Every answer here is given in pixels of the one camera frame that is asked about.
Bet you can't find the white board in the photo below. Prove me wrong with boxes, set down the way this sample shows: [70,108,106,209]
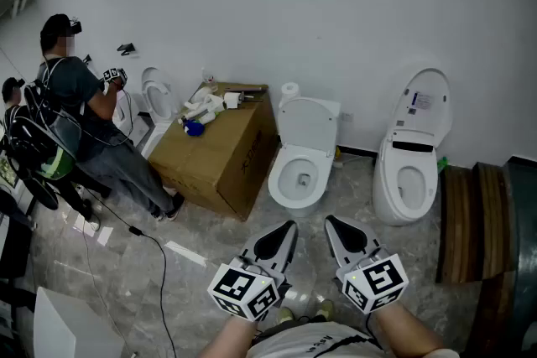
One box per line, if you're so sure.
[33,287,138,358]

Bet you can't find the white ceramic fixture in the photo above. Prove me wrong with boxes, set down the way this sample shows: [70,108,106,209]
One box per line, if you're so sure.
[112,90,152,148]

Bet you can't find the person's left forearm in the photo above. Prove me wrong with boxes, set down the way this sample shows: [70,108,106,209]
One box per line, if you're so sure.
[196,313,260,358]

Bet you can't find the person's white shirt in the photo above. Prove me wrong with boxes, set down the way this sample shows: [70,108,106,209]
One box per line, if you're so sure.
[245,320,461,358]

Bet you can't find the white toilet with raised lid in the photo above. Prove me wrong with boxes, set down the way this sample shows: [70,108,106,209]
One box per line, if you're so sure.
[140,66,182,159]

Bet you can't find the clear plastic bottle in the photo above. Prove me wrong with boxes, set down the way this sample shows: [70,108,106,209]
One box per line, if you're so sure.
[201,68,217,94]

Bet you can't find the large cardboard box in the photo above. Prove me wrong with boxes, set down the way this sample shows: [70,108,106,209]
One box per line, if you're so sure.
[149,81,279,222]

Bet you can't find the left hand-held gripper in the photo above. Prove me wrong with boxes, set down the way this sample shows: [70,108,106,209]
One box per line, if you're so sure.
[207,220,299,323]

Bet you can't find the person's right green shoe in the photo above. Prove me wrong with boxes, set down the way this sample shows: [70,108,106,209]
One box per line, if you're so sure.
[315,298,336,323]

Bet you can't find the toilet paper roll on holder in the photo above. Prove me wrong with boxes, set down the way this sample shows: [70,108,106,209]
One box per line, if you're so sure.
[223,91,244,111]

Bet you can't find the blue cloth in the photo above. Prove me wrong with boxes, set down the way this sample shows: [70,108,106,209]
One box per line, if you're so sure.
[183,119,206,138]

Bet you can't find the large toilet paper roll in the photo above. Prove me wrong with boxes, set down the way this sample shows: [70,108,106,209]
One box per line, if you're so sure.
[279,81,300,108]

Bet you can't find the white plastic container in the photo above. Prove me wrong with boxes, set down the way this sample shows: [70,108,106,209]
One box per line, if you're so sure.
[203,94,226,114]

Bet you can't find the wooden slatted frame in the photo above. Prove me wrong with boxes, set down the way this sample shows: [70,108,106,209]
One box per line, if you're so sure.
[435,162,517,285]

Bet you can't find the raised white toilet seat lid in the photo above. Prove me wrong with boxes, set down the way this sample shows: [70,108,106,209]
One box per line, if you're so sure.
[276,97,339,159]

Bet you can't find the black cable with adapter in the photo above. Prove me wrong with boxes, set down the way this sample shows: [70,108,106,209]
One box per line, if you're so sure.
[81,188,178,358]

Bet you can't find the white smart toilet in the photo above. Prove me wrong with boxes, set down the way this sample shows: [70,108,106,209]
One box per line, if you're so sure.
[372,66,453,226]

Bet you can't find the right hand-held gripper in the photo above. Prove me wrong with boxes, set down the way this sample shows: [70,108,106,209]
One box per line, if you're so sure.
[324,215,410,315]

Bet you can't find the person's right forearm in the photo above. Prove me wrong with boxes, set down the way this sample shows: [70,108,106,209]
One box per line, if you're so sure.
[371,300,446,358]

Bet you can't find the white smart toilet lid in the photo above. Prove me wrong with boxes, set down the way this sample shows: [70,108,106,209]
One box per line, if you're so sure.
[388,66,453,150]

